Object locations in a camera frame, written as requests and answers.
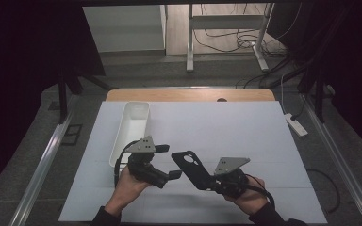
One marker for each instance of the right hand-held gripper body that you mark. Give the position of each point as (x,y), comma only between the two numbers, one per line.
(231,180)

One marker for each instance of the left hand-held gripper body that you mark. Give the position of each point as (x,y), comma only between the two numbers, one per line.
(144,166)

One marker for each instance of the black phone case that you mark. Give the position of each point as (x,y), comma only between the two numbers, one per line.
(191,169)

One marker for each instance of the white plastic bin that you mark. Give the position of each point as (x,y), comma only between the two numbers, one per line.
(132,128)

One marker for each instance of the person's right hand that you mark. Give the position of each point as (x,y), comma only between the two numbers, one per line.
(248,201)

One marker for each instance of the person's left hand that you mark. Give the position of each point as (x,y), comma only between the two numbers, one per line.
(127,191)

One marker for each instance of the white paper table sheet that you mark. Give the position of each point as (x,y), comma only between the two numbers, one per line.
(217,132)

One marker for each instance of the white power strip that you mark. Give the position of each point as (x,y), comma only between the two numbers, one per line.
(296,125)

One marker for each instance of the black stand leg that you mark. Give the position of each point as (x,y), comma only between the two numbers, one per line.
(63,97)
(320,94)

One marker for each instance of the white cabinet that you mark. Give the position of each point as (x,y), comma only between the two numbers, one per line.
(124,28)

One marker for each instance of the black curtain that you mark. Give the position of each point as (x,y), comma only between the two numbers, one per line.
(28,62)
(348,62)

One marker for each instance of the metal floor rail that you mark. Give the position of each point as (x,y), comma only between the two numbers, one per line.
(41,169)
(339,163)

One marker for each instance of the white metal stand frame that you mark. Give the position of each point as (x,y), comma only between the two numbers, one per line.
(226,22)

